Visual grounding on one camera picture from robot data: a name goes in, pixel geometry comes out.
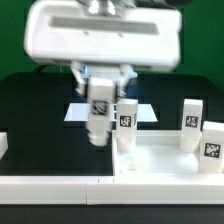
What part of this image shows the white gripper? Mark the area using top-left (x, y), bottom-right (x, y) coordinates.
top-left (24, 0), bottom-right (181, 96)

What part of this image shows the white part at left edge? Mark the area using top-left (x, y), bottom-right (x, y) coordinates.
top-left (0, 132), bottom-right (8, 159)

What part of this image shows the white marker sheet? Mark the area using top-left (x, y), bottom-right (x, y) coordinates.
top-left (64, 103), bottom-right (157, 122)

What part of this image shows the white front fence bar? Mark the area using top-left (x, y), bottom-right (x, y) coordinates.
top-left (0, 174), bottom-right (224, 205)

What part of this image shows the white square table top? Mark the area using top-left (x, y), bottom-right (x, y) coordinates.
top-left (112, 130), bottom-right (223, 176)

